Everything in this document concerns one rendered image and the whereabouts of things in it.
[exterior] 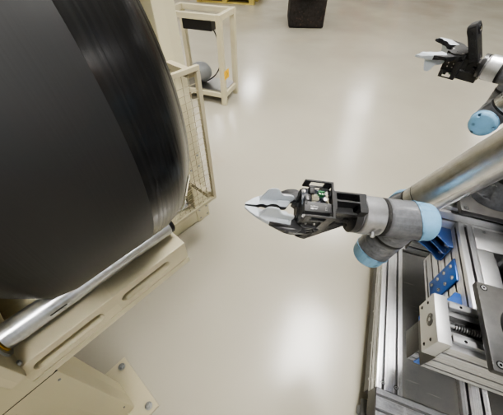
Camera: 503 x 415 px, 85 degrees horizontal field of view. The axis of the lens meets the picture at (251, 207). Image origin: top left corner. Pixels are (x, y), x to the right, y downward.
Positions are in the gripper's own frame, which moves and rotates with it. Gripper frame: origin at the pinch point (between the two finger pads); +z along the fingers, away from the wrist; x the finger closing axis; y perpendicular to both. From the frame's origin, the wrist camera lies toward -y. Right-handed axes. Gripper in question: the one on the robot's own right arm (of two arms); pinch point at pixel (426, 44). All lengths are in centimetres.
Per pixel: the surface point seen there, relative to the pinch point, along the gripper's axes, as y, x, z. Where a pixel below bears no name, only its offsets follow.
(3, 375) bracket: -3, -142, -2
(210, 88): 98, 33, 201
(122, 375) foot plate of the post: 85, -155, 23
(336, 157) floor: 113, 44, 49
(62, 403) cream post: 39, -156, 8
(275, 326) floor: 95, -92, -9
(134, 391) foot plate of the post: 85, -154, 14
